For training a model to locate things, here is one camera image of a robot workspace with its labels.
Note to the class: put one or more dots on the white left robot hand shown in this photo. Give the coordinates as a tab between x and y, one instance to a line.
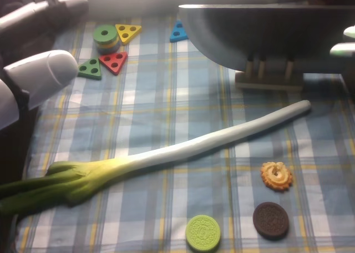
41	72

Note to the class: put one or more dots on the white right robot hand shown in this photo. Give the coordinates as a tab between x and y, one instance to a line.
346	49

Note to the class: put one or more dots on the large steel cleaver blade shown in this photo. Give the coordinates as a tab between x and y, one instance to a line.
249	31

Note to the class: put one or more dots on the long leek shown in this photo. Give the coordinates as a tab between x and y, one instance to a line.
172	151

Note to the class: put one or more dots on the wooden peg board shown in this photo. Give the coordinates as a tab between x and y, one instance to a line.
266	82

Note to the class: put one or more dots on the green triangle block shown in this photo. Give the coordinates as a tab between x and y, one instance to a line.
90	71

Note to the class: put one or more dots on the red triangle block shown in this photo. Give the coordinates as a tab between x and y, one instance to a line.
113	61

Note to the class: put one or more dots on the yellow triangle block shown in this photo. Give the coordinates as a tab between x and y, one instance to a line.
124	32

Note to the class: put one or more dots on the blue plaid tablecloth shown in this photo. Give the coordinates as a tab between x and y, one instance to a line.
172	97

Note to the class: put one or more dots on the blue triangle block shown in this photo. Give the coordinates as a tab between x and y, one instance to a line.
177	34

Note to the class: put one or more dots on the swirled butter cookie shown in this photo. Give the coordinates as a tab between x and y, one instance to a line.
276	176

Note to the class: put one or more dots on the brown sandwich cookie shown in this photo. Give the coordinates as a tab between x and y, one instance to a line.
271	220

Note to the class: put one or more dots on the green sandwich cookie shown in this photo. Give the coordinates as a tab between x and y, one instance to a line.
203	232

